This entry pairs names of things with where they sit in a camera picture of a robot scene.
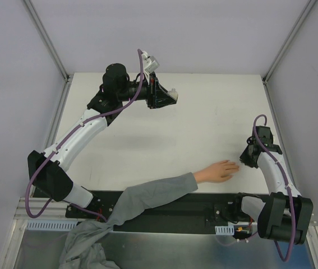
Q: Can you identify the left aluminium frame post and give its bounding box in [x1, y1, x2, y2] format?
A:
[22, 0, 74, 84]

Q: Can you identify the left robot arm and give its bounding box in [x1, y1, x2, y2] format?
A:
[27, 63, 178, 218]

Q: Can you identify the mannequin hand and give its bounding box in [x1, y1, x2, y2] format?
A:
[193, 160, 239, 184]

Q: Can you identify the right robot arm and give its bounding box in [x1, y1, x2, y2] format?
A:
[232, 126, 314, 244]

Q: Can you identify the aluminium frame post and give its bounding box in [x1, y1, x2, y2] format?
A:
[22, 0, 74, 84]
[262, 0, 318, 84]

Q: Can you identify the grey shirt sleeve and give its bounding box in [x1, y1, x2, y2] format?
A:
[59, 173, 198, 268]

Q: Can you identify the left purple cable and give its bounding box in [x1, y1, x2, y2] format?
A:
[24, 49, 151, 219]

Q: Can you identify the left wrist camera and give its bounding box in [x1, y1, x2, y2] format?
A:
[141, 51, 160, 74]

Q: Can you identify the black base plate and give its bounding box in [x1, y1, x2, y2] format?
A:
[64, 190, 263, 235]

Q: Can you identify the right aluminium frame post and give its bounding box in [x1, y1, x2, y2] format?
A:
[262, 0, 318, 84]

